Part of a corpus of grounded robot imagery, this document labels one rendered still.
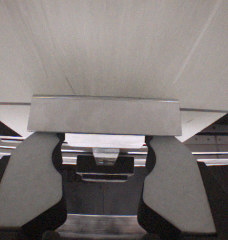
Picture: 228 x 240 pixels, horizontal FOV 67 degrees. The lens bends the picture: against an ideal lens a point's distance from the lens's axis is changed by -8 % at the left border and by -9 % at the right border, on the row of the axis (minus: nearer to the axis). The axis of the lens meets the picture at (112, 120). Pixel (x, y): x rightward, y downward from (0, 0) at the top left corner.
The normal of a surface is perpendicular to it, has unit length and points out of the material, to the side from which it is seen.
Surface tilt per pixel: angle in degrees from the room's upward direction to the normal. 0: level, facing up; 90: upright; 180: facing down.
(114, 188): 90
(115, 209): 90
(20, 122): 0
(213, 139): 90
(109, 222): 90
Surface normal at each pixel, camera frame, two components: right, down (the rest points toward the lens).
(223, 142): 0.04, -0.34
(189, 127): -0.02, 0.94
